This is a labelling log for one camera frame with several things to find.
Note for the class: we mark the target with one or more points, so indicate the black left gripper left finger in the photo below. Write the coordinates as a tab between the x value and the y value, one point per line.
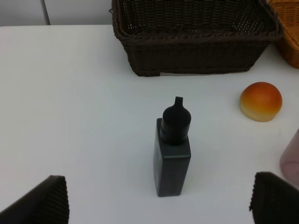
47	203

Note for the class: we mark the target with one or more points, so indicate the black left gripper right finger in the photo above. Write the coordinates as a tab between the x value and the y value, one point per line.
274	201

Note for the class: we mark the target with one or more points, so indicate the translucent purple plastic cup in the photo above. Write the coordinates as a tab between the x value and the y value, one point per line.
289	161

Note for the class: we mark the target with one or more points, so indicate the dark green pump bottle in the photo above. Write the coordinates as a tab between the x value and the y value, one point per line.
172	152

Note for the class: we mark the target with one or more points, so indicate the orange-red bun toy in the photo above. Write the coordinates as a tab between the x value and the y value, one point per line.
261	101

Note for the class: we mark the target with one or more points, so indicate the orange wicker basket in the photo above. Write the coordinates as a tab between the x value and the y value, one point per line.
288	14

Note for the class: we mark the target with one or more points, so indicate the dark brown wicker basket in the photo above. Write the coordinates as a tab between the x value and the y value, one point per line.
194	36

